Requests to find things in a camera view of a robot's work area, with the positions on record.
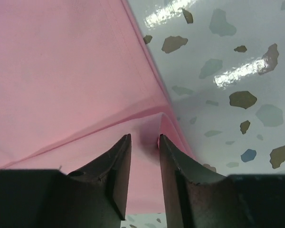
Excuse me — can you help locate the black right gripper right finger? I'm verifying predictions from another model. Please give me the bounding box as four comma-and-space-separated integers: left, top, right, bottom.
159, 135, 285, 228

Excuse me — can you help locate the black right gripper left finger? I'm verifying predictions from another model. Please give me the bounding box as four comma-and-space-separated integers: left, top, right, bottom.
0, 134, 131, 228

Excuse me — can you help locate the pink t shirt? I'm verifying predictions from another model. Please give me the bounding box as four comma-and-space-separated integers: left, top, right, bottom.
0, 0, 191, 214

